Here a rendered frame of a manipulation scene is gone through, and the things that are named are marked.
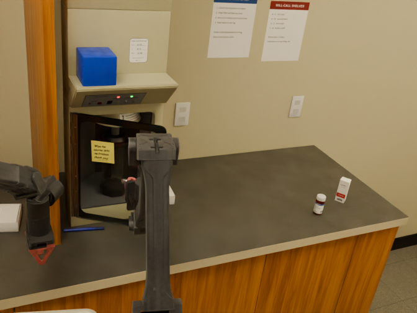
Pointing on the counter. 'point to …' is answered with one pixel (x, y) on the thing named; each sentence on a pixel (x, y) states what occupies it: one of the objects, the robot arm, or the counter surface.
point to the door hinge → (71, 143)
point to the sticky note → (102, 151)
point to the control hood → (154, 84)
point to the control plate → (113, 99)
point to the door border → (74, 164)
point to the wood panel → (43, 94)
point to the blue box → (96, 66)
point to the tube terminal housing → (135, 15)
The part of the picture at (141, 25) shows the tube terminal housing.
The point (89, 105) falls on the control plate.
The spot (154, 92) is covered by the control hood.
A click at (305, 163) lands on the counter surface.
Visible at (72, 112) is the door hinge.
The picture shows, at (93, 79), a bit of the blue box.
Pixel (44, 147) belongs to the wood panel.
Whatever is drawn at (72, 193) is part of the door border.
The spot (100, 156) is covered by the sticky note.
